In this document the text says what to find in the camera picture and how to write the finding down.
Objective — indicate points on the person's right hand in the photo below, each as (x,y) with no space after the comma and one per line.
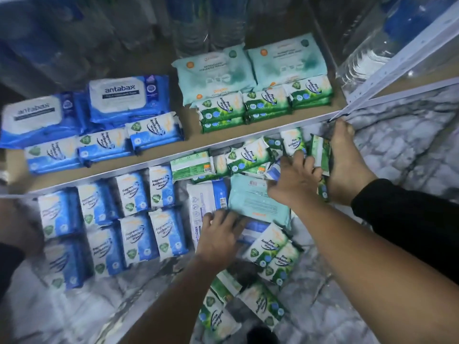
(298,182)

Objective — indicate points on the person's left hand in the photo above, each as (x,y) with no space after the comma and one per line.
(219,240)

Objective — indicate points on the pile of wipes packets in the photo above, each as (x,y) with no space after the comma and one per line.
(265,247)

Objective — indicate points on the group of blue wipe packets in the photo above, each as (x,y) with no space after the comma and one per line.
(136,240)

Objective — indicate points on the grey metal shelf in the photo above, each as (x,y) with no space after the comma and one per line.
(215,141)

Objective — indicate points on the person's left forearm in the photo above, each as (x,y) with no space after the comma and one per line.
(172,304)

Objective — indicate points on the person's right forearm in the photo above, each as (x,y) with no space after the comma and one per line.
(380,276)

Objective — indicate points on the person's right foot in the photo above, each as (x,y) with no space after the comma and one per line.
(348,168)

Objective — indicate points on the person's foot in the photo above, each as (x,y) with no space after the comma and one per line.
(18,229)
(348,168)

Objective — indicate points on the person's right leg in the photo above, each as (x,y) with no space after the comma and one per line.
(409,218)

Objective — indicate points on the person's left foot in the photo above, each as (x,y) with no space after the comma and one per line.
(18,229)

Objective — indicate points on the black bag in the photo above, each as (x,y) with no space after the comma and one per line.
(262,336)

